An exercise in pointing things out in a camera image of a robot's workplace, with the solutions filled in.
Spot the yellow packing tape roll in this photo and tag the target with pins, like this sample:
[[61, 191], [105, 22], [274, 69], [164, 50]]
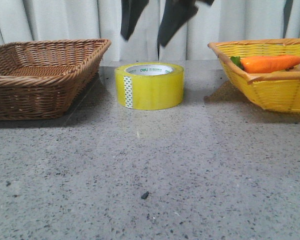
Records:
[[149, 86]]

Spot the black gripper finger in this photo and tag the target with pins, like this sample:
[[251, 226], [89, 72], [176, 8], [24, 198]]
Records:
[[175, 15], [131, 12]]

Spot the white curtain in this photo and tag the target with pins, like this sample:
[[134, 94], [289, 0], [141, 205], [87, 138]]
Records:
[[223, 21]]

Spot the yellow woven basket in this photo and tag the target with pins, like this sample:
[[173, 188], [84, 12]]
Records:
[[278, 91]]

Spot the brown wicker basket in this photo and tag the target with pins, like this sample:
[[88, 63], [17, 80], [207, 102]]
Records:
[[41, 79]]

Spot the orange toy carrot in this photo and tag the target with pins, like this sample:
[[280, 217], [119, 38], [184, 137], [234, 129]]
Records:
[[265, 64]]

